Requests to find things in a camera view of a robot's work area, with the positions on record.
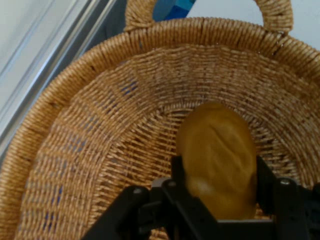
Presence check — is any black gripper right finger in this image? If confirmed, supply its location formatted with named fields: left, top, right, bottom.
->
left=254, top=155, right=320, bottom=240

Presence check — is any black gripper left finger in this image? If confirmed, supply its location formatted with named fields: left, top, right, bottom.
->
left=82, top=154, right=219, bottom=240

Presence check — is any brown toy bread loaf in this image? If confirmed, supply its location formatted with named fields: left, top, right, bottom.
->
left=176, top=101, right=258, bottom=221

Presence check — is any woven wicker basket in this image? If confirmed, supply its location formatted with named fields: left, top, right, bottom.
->
left=0, top=0, right=320, bottom=240

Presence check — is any blue foam floor mat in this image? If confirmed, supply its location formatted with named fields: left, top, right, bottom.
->
left=152, top=0, right=196, bottom=22

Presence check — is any aluminium wall rail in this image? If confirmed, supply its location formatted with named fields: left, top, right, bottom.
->
left=0, top=0, right=128, bottom=161

